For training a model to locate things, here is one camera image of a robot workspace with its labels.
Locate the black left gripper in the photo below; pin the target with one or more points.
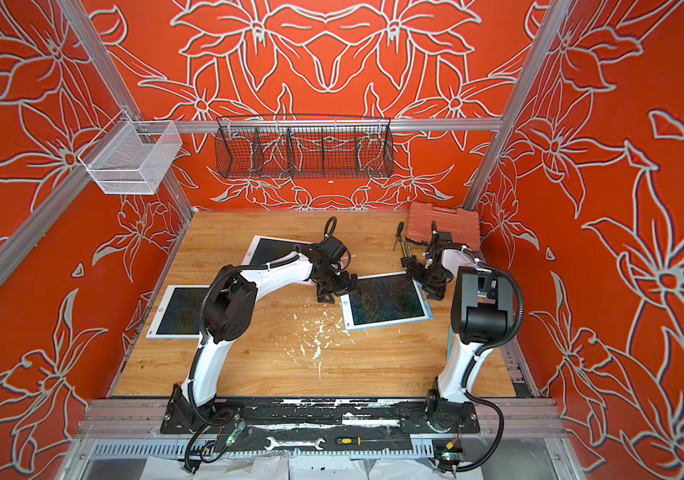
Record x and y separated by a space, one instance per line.
346 288

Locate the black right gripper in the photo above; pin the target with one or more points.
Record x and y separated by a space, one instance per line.
424 275

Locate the blue tablet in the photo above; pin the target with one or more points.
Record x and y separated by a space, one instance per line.
384 300
177 314

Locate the blue stylus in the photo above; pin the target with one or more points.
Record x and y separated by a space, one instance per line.
449 344

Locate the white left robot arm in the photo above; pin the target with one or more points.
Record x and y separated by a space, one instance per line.
226 312

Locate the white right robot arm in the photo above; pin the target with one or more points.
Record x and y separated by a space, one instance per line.
486 313

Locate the red plastic tool case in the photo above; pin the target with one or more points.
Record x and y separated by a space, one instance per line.
463 225

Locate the silver combination wrench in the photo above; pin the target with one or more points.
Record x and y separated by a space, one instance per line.
273 443

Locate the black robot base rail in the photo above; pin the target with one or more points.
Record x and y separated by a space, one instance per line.
410 415

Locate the yellow handled screwdriver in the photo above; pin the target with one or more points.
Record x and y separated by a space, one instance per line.
357 440

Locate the black wire wall basket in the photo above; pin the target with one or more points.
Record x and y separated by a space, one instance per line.
309 147

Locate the white slotted cable duct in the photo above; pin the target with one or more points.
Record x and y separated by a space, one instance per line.
174 449

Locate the clear plastic wall bin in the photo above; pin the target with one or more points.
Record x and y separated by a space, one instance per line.
128 157

